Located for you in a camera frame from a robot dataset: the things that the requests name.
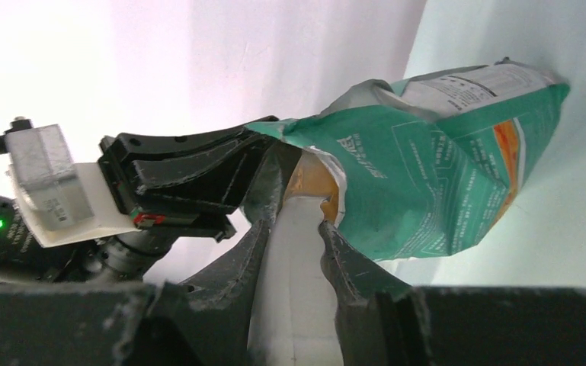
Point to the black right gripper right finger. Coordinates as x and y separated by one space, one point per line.
381 320

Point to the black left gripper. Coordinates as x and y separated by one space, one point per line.
184 185

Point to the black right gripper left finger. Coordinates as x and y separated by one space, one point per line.
201 321

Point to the clear plastic scoop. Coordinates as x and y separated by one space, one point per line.
292 320

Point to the green pet food bag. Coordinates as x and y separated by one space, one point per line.
426 166

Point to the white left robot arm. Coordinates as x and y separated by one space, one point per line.
121 257

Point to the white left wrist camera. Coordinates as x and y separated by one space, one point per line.
61 201

